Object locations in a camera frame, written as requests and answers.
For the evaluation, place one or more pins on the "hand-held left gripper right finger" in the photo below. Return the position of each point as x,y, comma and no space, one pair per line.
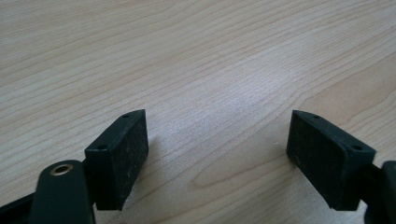
327,161

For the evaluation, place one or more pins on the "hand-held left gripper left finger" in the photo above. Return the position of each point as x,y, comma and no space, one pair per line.
116,161

